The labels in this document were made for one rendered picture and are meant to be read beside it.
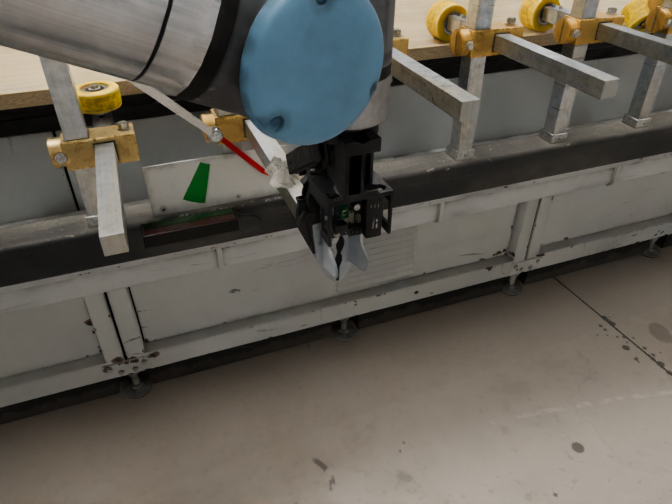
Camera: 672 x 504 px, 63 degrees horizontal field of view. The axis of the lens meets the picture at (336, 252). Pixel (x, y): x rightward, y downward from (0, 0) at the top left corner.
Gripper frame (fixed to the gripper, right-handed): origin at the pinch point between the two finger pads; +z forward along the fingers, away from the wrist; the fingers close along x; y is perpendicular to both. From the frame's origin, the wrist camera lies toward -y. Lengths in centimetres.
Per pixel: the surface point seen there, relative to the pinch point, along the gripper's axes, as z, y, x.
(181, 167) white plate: 3.7, -42.0, -12.5
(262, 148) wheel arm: -3.4, -29.2, -0.7
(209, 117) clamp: -4.2, -43.2, -6.2
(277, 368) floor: 83, -61, 6
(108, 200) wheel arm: -2.7, -22.3, -24.4
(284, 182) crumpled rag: -4.1, -15.9, -1.2
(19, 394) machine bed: 70, -65, -60
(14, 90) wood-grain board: -7, -60, -37
